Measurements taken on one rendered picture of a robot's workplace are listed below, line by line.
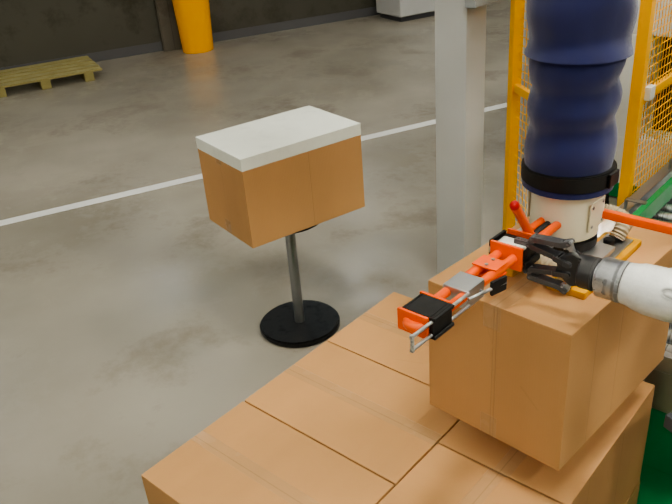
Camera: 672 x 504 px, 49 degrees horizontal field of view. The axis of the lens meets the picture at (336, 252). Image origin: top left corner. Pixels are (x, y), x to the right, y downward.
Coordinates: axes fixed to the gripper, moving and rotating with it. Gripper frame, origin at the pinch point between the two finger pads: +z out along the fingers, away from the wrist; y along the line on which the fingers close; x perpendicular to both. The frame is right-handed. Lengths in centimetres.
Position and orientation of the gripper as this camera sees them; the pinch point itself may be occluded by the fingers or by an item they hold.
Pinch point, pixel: (513, 251)
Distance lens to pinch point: 174.4
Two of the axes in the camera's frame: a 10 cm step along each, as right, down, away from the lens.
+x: 6.5, -4.0, 6.5
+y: 0.8, 8.8, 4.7
